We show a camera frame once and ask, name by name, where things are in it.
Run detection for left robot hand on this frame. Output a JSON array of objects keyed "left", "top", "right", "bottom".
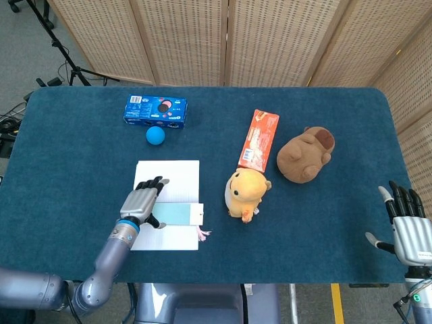
[{"left": 119, "top": 175, "right": 170, "bottom": 230}]

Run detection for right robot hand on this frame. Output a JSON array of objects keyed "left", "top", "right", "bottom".
[{"left": 365, "top": 180, "right": 432, "bottom": 267}]

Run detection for light blue tasselled bookmark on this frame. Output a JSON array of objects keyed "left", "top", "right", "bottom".
[{"left": 151, "top": 202, "right": 213, "bottom": 243}]

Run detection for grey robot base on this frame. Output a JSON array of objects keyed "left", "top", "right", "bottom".
[{"left": 134, "top": 282, "right": 281, "bottom": 324}]

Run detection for open white lined notebook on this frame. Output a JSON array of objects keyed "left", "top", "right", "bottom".
[{"left": 129, "top": 160, "right": 200, "bottom": 252}]

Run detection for blue ball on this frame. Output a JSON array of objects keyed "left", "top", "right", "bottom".
[{"left": 145, "top": 126, "right": 166, "bottom": 146}]

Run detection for blue Oreo cookie box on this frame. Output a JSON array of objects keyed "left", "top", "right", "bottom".
[{"left": 122, "top": 94, "right": 188, "bottom": 130}]

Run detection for yellow plush chick toy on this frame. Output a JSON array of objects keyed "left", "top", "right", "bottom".
[{"left": 224, "top": 167, "right": 273, "bottom": 225}]

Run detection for brown plush capybara toy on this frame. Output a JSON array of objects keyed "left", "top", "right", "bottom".
[{"left": 276, "top": 126, "right": 336, "bottom": 184}]

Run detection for dark blue table mat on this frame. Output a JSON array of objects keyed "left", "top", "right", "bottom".
[{"left": 0, "top": 86, "right": 416, "bottom": 284}]

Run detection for orange snack box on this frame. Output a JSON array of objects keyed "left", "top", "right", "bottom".
[{"left": 237, "top": 109, "right": 280, "bottom": 174}]

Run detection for black tripod stand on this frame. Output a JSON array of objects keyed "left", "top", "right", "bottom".
[{"left": 7, "top": 0, "right": 119, "bottom": 87}]

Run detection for wicker folding screen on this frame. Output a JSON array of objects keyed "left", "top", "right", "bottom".
[{"left": 47, "top": 0, "right": 432, "bottom": 203}]

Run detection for black floor cables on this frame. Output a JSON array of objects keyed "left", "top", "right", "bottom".
[{"left": 0, "top": 92, "right": 31, "bottom": 159}]

